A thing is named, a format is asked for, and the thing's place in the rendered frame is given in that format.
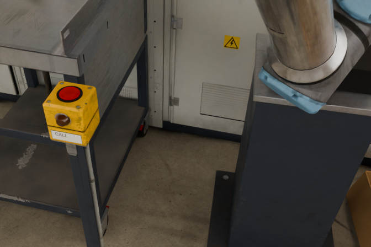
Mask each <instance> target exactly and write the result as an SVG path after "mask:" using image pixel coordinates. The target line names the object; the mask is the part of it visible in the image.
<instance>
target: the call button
mask: <svg viewBox="0 0 371 247"><path fill-rule="evenodd" d="M79 95H80V90H79V89H78V88H75V87H65V88H63V89H62V90H61V91H60V92H59V97H60V98H61V99H63V100H73V99H75V98H77V97H78V96H79Z"/></svg>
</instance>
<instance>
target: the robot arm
mask: <svg viewBox="0 0 371 247"><path fill-rule="evenodd" d="M255 2H256V5H257V8H258V10H259V13H260V15H261V17H262V20H263V22H264V24H265V27H266V29H267V31H268V34H269V38H268V41H267V49H266V51H267V58H268V61H267V62H266V63H265V65H264V66H262V68H261V70H260V72H259V74H258V77H259V79H260V80H261V81H262V82H263V83H264V84H265V85H266V86H268V87H269V88H271V89H272V90H273V91H275V92H276V93H277V94H279V95H280V96H282V97H283V98H284V99H286V100H287V101H289V102H291V103H292V104H294V105H295V106H297V107H298V108H300V109H302V110H304V111H306V112H308V113H310V114H315V113H317V112H318V111H319V110H320V109H321V108H322V106H323V105H325V104H326V102H327V101H328V99H329V98H330V97H331V95H332V94H333V93H334V91H335V90H336V89H337V88H338V86H339V85H340V84H341V82H342V81H343V80H344V79H345V77H346V76H347V74H349V72H350V71H351V69H352V68H353V67H354V65H355V64H356V63H357V62H358V60H359V59H360V58H361V56H362V55H363V54H364V53H365V51H366V50H367V48H368V47H369V46H370V45H371V0H255Z"/></svg>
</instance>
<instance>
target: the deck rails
mask: <svg viewBox="0 0 371 247"><path fill-rule="evenodd" d="M109 2H110V0H86V1H85V3H84V4H83V5H82V6H81V7H80V9H79V10H78V11H77V12H76V13H75V14H74V15H73V17H72V18H71V19H70V20H69V21H68V22H67V23H66V25H65V26H64V27H63V28H62V29H61V30H60V36H61V42H60V43H59V44H58V46H57V47H56V48H55V49H54V50H53V52H52V53H51V54H52V55H58V56H65V57H67V56H68V55H69V54H70V52H71V51H72V50H73V48H74V47H75V46H76V45H77V43H78V42H79V41H80V39H81V38H82V37H83V35H84V34H85V33H86V32H87V30H88V29H89V28H90V27H91V25H92V24H93V23H94V21H95V20H96V19H97V18H98V16H99V15H100V13H101V12H102V11H103V9H104V8H105V7H106V6H107V4H108V3H109ZM67 30H68V34H67V35H66V36H65V37H64V33H65V32H66V31H67Z"/></svg>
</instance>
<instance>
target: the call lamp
mask: <svg viewBox="0 0 371 247"><path fill-rule="evenodd" d="M55 120H56V123H57V124H58V125H59V126H61V127H64V126H69V125H70V124H71V122H72V120H71V118H70V117H69V116H68V115H67V114H65V113H62V112H58V113H57V114H56V115H55Z"/></svg>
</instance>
